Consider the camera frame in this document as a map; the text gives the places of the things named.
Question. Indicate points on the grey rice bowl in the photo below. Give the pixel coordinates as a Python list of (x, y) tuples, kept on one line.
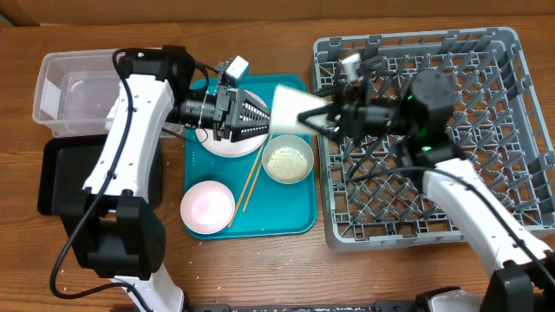
[(291, 141)]

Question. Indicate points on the clear plastic waste bin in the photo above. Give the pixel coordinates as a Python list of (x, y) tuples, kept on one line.
[(78, 93)]

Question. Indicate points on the wooden chopstick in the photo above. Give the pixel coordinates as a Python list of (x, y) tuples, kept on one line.
[(250, 189), (248, 180)]

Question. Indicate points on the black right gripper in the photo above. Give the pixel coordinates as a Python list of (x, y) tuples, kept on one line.
[(347, 109)]

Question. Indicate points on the grey dishwasher rack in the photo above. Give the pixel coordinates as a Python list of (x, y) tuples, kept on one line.
[(497, 122)]

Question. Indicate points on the white rice pile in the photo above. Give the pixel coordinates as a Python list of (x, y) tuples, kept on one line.
[(287, 165)]

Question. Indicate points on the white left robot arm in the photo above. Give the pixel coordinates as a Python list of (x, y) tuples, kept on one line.
[(111, 226)]

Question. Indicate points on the large pink plate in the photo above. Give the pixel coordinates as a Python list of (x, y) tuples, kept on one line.
[(226, 148)]

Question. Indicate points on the white cup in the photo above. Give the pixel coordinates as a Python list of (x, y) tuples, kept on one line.
[(286, 105)]

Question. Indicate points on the black plastic tray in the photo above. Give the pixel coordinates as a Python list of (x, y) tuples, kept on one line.
[(66, 164)]

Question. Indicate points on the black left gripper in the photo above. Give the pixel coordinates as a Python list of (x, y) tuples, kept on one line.
[(225, 107)]

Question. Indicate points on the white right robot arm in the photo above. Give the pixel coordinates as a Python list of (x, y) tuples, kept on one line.
[(520, 267)]

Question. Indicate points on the black rail bar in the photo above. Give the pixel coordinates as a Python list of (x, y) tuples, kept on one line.
[(325, 307)]

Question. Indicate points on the small pink plate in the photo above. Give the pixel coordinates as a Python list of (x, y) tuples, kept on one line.
[(207, 207)]

